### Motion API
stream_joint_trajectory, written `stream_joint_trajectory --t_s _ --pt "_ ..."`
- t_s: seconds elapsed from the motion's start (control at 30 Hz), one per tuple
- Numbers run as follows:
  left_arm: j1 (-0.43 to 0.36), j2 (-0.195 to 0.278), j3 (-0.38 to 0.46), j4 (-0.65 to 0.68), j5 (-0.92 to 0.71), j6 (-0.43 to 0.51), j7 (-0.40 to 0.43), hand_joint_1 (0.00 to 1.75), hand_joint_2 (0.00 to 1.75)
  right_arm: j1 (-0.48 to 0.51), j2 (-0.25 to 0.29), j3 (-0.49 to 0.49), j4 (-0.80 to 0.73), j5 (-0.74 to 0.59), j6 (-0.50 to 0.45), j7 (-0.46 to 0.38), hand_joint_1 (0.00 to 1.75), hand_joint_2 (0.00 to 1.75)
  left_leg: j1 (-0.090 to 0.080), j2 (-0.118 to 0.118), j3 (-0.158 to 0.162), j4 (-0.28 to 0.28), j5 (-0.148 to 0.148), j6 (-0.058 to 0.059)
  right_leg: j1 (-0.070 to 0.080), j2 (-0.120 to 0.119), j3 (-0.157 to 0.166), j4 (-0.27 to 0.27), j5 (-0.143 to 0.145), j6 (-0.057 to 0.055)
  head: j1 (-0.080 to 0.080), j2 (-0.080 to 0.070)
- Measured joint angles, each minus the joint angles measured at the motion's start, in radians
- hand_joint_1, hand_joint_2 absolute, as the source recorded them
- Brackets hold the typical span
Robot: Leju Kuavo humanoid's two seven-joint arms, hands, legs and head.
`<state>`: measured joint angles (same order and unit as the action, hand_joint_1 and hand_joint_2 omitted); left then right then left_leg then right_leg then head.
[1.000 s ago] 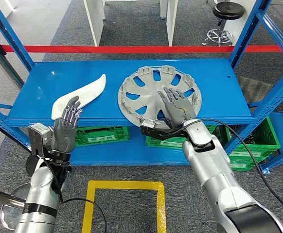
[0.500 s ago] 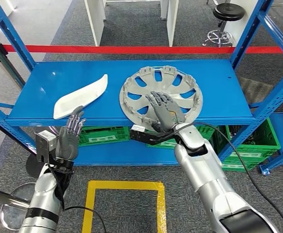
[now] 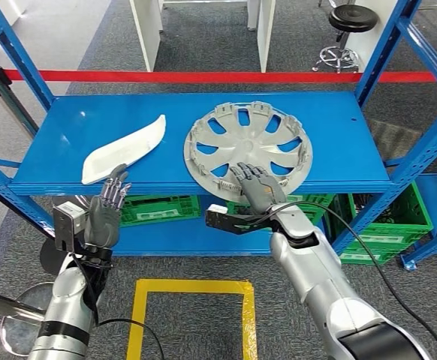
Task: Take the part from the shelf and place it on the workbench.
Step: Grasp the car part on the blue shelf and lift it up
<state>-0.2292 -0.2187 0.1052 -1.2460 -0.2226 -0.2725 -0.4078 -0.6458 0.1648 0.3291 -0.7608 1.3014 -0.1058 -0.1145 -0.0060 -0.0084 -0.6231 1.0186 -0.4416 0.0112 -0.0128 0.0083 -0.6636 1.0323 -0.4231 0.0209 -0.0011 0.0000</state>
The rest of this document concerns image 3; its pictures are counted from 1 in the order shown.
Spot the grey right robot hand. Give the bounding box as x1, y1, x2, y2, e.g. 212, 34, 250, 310
229, 162, 288, 215

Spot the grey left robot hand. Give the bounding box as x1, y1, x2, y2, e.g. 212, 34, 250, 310
84, 163, 132, 250

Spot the grey plastic wheel hubcap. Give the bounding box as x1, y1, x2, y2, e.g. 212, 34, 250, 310
183, 101, 314, 204

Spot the white curved plastic part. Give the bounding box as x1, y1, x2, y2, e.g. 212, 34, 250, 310
81, 114, 167, 186

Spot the blue metal shelf rack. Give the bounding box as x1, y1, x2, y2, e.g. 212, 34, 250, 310
0, 0, 437, 257
400, 171, 437, 272

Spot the green folded plastic crate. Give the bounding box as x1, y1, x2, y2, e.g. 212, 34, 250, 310
283, 193, 336, 207
120, 205, 201, 228
340, 245, 403, 266
226, 201, 326, 232
122, 194, 201, 210

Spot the long red barrier belt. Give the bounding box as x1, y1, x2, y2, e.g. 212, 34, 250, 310
4, 69, 437, 85

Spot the white desk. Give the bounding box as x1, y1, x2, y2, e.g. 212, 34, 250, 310
129, 0, 277, 74

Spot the dark olive floor mat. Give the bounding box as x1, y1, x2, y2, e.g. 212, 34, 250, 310
368, 118, 407, 163

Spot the dark stanchion with chrome base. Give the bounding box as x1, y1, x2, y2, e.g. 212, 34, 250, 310
0, 61, 92, 210

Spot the green open plastic crate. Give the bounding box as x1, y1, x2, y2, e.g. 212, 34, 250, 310
329, 181, 434, 250

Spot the black round stool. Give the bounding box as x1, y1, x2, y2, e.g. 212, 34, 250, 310
312, 4, 379, 74

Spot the white cabinet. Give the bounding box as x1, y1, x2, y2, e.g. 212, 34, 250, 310
344, 0, 397, 71

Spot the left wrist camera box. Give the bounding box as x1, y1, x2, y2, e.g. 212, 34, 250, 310
52, 201, 88, 252

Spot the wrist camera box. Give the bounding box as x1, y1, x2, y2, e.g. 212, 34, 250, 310
52, 201, 88, 252
205, 203, 283, 236

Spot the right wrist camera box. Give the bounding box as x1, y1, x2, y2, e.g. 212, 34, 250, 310
205, 203, 283, 236

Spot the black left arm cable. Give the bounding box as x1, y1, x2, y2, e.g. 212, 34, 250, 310
72, 253, 166, 360

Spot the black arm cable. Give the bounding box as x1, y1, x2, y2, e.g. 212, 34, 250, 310
72, 253, 166, 360
256, 199, 437, 360

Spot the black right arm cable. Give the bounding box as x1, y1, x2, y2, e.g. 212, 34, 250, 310
256, 199, 437, 360

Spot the black cable bundle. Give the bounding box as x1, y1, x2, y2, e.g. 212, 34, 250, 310
354, 190, 392, 220

